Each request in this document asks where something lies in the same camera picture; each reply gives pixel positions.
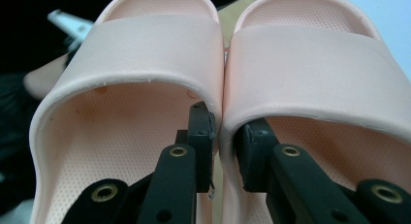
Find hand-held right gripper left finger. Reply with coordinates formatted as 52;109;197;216
136;101;216;224

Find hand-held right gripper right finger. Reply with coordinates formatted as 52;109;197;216
234;117;370;224

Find pink slide slipper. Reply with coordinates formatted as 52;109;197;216
28;0;226;224
219;0;411;224

